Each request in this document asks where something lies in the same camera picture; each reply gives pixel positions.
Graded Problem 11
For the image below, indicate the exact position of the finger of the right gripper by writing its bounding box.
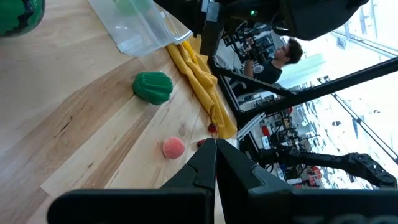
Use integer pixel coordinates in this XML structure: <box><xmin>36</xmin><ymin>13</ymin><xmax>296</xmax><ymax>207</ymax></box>
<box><xmin>154</xmin><ymin>0</ymin><xmax>203</xmax><ymax>16</ymax></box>
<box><xmin>177</xmin><ymin>14</ymin><xmax>203</xmax><ymax>35</ymax></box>

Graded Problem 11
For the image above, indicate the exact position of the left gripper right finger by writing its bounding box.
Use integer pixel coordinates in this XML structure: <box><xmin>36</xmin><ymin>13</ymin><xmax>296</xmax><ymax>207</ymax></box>
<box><xmin>216</xmin><ymin>138</ymin><xmax>398</xmax><ymax>224</ymax></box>

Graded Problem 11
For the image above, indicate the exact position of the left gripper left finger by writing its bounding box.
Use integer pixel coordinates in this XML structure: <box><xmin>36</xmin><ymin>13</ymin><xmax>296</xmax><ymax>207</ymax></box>
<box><xmin>46</xmin><ymin>138</ymin><xmax>216</xmax><ymax>224</ymax></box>

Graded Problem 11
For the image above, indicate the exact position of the light green toy lettuce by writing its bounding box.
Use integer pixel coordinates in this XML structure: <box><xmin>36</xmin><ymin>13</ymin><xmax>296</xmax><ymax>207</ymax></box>
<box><xmin>113</xmin><ymin>0</ymin><xmax>155</xmax><ymax>17</ymax></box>

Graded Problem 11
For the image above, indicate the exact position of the pink toy peach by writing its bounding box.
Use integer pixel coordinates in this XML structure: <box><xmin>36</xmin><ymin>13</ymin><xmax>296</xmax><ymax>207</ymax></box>
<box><xmin>162</xmin><ymin>136</ymin><xmax>186</xmax><ymax>160</ymax></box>

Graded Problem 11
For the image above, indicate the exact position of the striped green toy watermelon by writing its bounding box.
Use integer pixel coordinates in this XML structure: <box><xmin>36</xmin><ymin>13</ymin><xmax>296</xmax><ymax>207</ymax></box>
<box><xmin>0</xmin><ymin>0</ymin><xmax>46</xmax><ymax>38</ymax></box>

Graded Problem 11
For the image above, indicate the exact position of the clear plastic tupperware container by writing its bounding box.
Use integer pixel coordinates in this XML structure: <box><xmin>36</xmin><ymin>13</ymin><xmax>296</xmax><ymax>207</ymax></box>
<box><xmin>88</xmin><ymin>0</ymin><xmax>193</xmax><ymax>57</ymax></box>

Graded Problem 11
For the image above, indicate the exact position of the person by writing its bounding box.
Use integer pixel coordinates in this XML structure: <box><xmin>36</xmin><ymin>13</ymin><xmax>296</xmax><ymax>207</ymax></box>
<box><xmin>243</xmin><ymin>37</ymin><xmax>304</xmax><ymax>85</ymax></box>

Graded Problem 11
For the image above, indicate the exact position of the yellow cloth napkin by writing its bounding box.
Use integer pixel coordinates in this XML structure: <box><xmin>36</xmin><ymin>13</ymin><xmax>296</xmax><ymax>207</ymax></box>
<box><xmin>167</xmin><ymin>35</ymin><xmax>238</xmax><ymax>140</ymax></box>

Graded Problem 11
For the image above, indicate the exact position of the dark green toy bell pepper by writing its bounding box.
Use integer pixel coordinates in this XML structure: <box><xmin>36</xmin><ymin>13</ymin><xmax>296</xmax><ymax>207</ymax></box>
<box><xmin>132</xmin><ymin>71</ymin><xmax>174</xmax><ymax>106</ymax></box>

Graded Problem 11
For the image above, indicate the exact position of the silver metal bracket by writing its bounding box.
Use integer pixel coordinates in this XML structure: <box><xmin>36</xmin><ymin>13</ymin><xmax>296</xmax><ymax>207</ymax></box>
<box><xmin>237</xmin><ymin>112</ymin><xmax>267</xmax><ymax>140</ymax></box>

